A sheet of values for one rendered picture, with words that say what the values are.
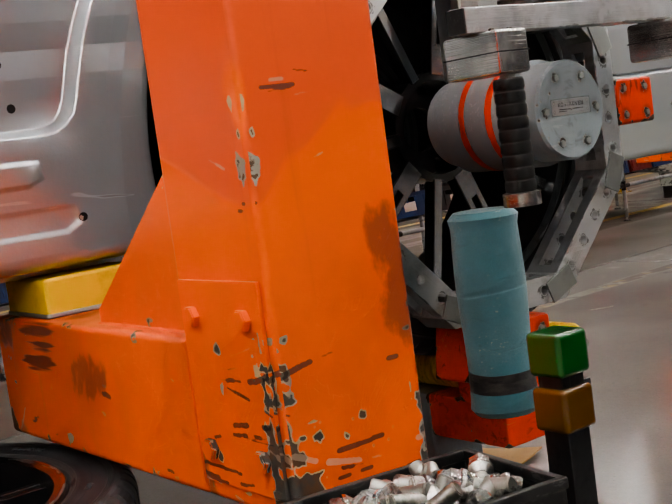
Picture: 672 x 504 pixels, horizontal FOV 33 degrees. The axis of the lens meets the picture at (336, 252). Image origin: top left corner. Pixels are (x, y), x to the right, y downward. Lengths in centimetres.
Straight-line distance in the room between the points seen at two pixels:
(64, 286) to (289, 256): 53
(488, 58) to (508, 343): 36
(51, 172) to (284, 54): 53
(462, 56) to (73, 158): 50
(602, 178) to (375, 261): 75
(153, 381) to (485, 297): 44
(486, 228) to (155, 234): 43
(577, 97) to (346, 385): 60
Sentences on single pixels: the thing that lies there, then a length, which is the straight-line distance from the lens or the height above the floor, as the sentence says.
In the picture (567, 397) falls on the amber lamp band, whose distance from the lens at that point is 102.
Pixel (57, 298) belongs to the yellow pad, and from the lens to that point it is 147.
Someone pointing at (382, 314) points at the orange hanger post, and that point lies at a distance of 107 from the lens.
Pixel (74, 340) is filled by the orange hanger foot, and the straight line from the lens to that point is 138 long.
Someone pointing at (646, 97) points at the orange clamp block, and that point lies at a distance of 185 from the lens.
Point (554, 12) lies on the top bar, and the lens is 142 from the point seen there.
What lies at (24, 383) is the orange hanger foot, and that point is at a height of 59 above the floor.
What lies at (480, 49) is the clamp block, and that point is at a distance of 132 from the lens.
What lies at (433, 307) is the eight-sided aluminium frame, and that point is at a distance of 151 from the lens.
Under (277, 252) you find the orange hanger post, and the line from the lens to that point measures 100.
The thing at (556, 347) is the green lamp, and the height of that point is 65.
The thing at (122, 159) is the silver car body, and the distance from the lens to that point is 151.
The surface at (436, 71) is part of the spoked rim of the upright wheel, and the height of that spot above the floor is 93.
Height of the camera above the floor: 85
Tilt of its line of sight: 6 degrees down
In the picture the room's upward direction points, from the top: 8 degrees counter-clockwise
